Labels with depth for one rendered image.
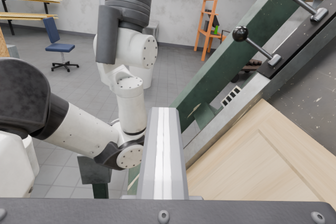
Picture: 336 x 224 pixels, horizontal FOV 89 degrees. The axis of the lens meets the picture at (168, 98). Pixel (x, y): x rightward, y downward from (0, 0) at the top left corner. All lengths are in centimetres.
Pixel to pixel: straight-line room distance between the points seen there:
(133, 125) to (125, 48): 19
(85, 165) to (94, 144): 39
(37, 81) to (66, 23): 766
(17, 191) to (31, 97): 15
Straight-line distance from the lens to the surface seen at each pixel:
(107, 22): 33
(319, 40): 51
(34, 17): 728
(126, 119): 43
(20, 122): 34
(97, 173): 85
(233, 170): 46
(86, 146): 43
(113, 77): 41
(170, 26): 705
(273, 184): 41
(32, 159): 192
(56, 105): 39
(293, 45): 49
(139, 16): 35
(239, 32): 46
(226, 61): 67
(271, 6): 71
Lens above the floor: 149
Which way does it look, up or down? 29 degrees down
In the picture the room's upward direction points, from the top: 8 degrees clockwise
